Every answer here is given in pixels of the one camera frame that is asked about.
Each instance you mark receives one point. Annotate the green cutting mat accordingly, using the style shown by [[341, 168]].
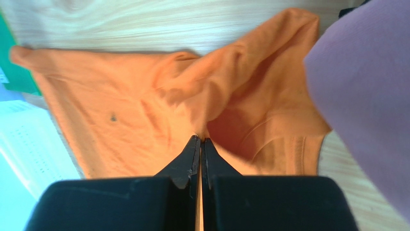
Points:
[[12, 76]]

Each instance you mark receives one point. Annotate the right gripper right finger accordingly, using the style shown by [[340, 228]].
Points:
[[234, 202]]

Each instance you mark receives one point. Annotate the white plastic basket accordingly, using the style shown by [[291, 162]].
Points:
[[31, 145]]

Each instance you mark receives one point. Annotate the folded maroon t shirt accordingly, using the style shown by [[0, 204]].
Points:
[[358, 76]]

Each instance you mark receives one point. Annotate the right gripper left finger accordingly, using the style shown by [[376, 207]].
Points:
[[164, 202]]

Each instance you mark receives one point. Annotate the orange t shirt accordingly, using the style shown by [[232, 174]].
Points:
[[129, 114]]

